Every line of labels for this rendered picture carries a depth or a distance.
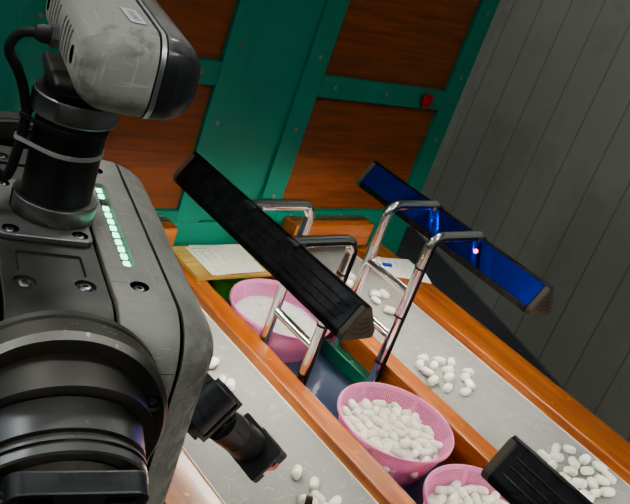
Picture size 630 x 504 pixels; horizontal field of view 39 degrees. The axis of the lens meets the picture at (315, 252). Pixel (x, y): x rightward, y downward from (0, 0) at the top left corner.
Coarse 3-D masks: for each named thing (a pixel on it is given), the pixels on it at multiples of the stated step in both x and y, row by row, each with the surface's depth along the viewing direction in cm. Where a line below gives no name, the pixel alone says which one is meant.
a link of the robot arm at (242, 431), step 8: (232, 416) 134; (240, 416) 135; (224, 424) 133; (232, 424) 133; (240, 424) 134; (248, 424) 137; (216, 432) 133; (224, 432) 133; (232, 432) 133; (240, 432) 134; (248, 432) 136; (216, 440) 133; (224, 440) 133; (232, 440) 134; (240, 440) 135; (224, 448) 136; (232, 448) 136
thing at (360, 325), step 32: (192, 160) 194; (192, 192) 190; (224, 192) 185; (224, 224) 182; (256, 224) 177; (256, 256) 174; (288, 256) 170; (288, 288) 167; (320, 288) 163; (320, 320) 161; (352, 320) 157
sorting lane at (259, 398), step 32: (224, 352) 199; (256, 384) 192; (256, 416) 181; (288, 416) 185; (192, 448) 166; (288, 448) 176; (320, 448) 179; (224, 480) 161; (288, 480) 167; (320, 480) 170; (352, 480) 173
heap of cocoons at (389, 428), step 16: (352, 400) 197; (368, 400) 200; (352, 416) 192; (368, 416) 195; (384, 416) 196; (400, 416) 199; (416, 416) 200; (368, 432) 189; (384, 432) 191; (400, 432) 193; (416, 432) 195; (432, 432) 197; (384, 448) 186; (400, 448) 187; (416, 448) 190; (432, 448) 191
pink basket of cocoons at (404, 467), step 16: (352, 384) 198; (368, 384) 201; (384, 384) 203; (384, 400) 204; (400, 400) 204; (416, 400) 203; (432, 416) 200; (352, 432) 183; (448, 432) 195; (368, 448) 181; (448, 448) 191; (384, 464) 182; (400, 464) 181; (416, 464) 181; (432, 464) 184; (400, 480) 186; (416, 480) 188
